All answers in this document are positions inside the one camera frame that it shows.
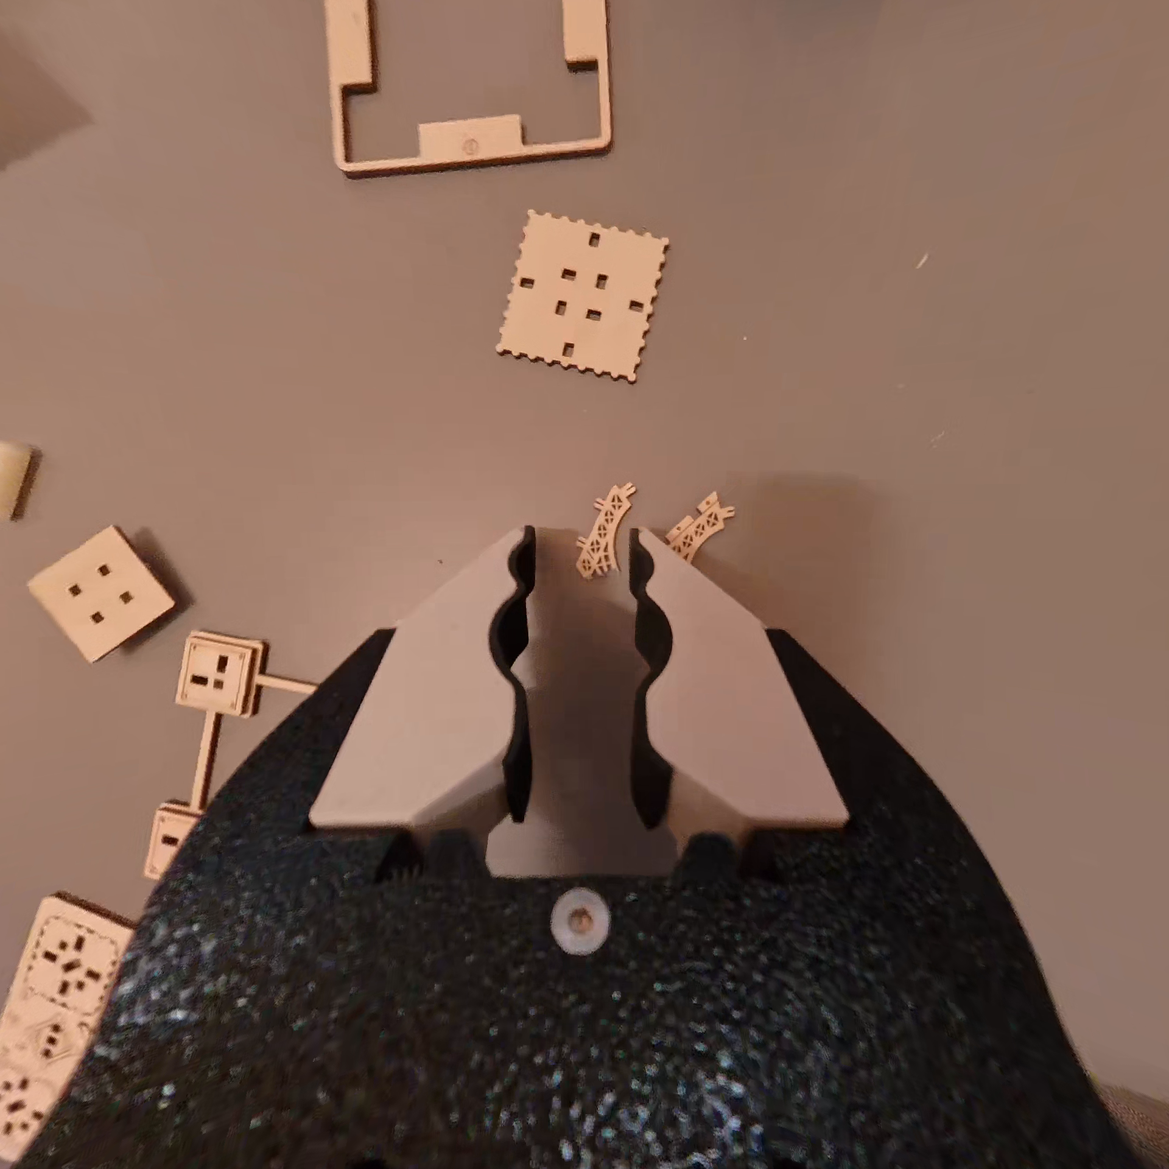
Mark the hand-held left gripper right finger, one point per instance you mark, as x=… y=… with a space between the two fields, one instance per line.
x=739 y=721

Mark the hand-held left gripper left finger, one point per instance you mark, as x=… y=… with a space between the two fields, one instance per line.
x=420 y=721

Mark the long curved wooden lattice piece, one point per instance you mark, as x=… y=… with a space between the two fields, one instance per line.
x=699 y=529

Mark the small curved wooden lattice piece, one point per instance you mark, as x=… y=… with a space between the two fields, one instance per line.
x=603 y=538

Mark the wooden sprue with small squares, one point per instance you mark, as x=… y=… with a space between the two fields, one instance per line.
x=232 y=656

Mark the small four-hole wooden square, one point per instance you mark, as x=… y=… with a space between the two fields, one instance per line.
x=68 y=569

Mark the square wooden plate with holes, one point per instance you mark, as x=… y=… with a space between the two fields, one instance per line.
x=547 y=315

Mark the engraved wooden puzzle sheet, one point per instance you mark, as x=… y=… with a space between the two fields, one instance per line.
x=44 y=995

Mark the small white wax cylinder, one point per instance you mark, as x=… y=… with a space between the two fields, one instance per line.
x=11 y=479

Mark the wooden puzzle sheet frame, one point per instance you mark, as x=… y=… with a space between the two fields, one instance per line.
x=470 y=136

